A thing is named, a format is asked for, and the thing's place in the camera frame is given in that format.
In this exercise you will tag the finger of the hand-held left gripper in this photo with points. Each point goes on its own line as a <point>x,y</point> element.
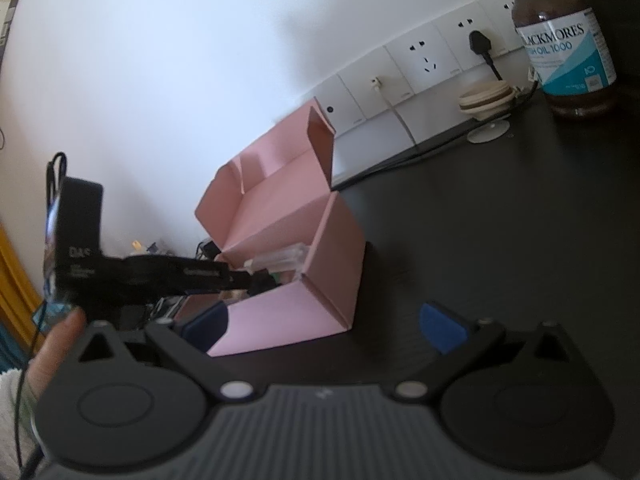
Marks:
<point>260,284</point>

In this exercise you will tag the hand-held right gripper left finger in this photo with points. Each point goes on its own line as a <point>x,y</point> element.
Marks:
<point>207,325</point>

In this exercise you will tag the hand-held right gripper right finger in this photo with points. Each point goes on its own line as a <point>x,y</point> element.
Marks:
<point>442,327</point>

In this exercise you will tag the clear plastic stick case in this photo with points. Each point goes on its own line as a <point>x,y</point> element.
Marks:
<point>280,259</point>

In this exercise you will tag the pink cardboard box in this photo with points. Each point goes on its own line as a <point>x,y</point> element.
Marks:
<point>310,310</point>

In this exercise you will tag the black desktop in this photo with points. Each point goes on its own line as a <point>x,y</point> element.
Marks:
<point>475,235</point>

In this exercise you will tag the person's left hand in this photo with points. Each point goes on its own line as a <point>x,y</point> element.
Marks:
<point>55,355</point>

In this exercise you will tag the yellow curtain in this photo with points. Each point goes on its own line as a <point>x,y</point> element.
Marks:
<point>15,285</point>

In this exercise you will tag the beige suction cup holder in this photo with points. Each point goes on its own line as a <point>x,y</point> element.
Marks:
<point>487,100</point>

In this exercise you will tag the brown supplement bottle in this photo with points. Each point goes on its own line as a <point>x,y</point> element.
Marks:
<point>565,50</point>

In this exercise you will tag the white wall socket panel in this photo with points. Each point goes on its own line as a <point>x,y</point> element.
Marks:
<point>430,60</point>

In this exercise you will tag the black wall plug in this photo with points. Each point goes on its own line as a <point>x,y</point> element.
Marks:
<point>480,42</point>

